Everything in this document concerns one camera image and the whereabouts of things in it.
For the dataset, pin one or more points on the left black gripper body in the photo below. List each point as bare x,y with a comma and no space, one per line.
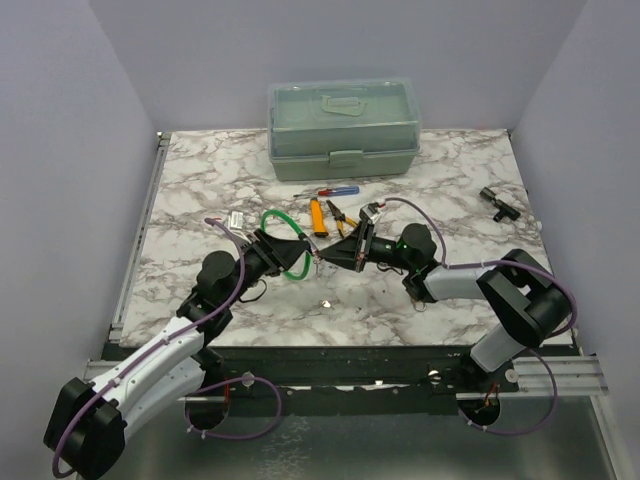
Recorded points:
260,258

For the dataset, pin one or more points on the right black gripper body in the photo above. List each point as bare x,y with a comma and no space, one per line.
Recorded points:
365,250

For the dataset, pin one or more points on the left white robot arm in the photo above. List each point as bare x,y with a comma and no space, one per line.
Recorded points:
92,420

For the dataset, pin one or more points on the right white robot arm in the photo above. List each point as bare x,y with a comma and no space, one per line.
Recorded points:
527,301

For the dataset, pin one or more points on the small silver key pair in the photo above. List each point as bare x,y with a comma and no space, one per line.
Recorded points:
327,305

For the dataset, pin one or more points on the yellow black pliers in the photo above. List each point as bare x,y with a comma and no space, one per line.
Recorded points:
341,219

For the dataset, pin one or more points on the orange utility knife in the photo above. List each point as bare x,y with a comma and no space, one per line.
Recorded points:
317,217

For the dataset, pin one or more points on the red blue screwdriver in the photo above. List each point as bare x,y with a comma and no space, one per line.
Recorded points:
329,192

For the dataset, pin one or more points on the brass padlock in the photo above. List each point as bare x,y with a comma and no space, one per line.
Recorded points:
419,304

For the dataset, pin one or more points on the green translucent plastic toolbox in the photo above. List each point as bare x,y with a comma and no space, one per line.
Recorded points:
328,130

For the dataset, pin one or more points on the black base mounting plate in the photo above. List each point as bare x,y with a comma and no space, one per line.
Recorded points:
341,381

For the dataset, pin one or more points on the black T-shaped fitting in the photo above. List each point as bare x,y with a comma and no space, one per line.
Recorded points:
503,210

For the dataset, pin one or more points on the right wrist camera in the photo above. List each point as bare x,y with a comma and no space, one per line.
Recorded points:
371,213

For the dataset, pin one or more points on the left aluminium rail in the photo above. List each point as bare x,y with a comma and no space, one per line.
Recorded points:
118,319

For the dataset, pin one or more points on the aluminium rail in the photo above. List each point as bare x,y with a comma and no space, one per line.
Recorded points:
118,319
574,377

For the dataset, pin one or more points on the front aluminium rail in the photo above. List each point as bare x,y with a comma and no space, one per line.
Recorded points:
574,377

